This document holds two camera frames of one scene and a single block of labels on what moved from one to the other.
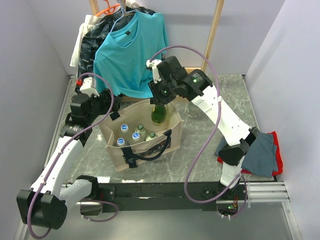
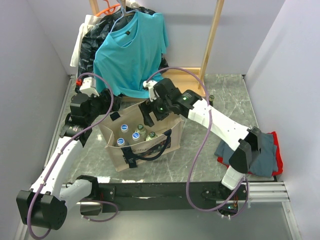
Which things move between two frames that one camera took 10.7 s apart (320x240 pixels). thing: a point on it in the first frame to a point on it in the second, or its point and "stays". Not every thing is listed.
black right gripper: [158, 99] to [148, 106]
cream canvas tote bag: [131, 137] stays
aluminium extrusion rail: [267, 192] stays
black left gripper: [106, 104] stays
